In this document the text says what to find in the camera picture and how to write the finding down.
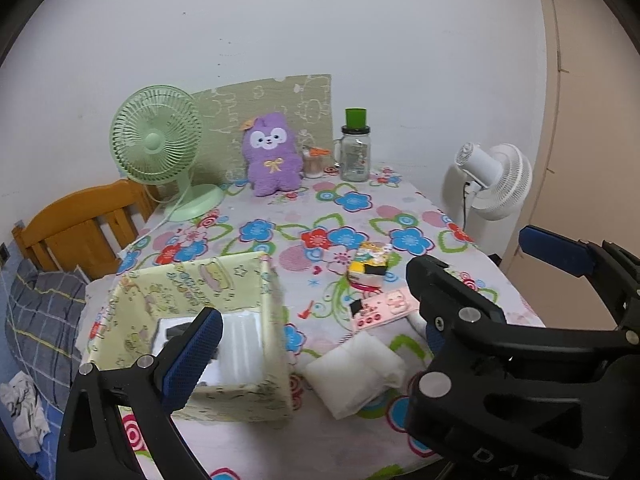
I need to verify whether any glass jar with green lid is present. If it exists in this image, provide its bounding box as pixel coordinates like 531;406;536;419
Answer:
334;107;372;183

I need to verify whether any wooden chair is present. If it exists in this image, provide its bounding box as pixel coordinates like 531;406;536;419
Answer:
11;179;166;281

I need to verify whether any yellow-green printed storage box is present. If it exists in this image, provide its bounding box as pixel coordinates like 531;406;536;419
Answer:
80;252;293;423

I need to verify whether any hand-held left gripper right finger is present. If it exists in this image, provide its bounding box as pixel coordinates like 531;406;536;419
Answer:
426;329;447;361

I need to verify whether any toothpick jar with orange lid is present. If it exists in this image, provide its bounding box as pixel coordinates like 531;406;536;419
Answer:
301;145;331;179

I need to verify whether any white fan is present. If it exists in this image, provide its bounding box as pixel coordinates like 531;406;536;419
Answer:
442;142;533;233

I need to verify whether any white cloth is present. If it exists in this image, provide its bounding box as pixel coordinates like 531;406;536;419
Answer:
0;372;51;456
304;332;407;420

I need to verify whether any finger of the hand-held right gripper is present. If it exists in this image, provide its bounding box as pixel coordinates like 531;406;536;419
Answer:
404;255;640;456
518;225;640;331

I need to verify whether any grey plaid pillow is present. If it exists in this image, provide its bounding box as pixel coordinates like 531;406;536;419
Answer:
0;260;88;411

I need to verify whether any green desk fan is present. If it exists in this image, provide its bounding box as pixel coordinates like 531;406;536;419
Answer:
110;85;225;222

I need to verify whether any green printed board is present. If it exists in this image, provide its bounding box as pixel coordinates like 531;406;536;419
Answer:
192;74;332;183

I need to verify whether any purple plush toy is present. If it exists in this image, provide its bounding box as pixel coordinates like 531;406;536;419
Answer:
242;112;305;197

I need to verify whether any white crumpled cloth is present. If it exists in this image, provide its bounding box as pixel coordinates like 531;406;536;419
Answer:
0;372;51;456

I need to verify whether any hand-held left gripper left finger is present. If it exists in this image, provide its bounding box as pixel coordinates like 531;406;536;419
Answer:
56;306;224;480

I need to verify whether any yellow cartoon tissue packet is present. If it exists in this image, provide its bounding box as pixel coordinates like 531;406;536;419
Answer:
347;241;391;286

